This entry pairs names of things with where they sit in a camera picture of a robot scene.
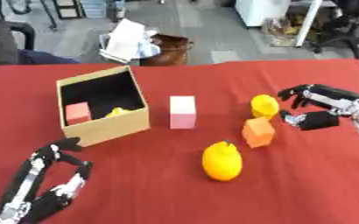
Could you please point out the white table leg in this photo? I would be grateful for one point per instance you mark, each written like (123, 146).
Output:
(307, 23)

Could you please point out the orange toy fruit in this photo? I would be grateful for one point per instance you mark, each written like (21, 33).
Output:
(222, 161)

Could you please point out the yellow cup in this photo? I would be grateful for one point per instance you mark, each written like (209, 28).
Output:
(265, 106)

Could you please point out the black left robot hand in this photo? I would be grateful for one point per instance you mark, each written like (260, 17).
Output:
(34, 175)

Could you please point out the white folded chair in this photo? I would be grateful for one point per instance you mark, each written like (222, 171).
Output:
(124, 40)

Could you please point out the red block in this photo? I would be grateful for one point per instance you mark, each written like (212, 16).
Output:
(78, 113)

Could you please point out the white cabinet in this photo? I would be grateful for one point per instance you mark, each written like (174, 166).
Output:
(261, 11)

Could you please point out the cardboard box with items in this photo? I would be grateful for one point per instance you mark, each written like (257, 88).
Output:
(280, 33)

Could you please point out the brown bag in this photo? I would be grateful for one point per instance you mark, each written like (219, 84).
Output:
(168, 52)

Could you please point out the black office chair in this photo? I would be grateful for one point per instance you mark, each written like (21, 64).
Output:
(347, 29)

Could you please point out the small yellow toy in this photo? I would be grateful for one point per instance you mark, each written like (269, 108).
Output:
(118, 112)

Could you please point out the pink rectangular block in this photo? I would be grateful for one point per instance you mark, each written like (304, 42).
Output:
(182, 112)

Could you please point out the black shelf stand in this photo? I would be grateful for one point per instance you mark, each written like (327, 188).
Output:
(67, 8)

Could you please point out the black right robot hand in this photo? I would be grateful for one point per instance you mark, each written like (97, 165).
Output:
(320, 108)

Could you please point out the orange cube block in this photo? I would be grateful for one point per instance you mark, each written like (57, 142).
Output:
(258, 132)

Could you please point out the tan cardboard box black inside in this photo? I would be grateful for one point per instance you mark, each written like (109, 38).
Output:
(103, 105)

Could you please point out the person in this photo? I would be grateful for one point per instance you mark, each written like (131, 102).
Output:
(9, 46)

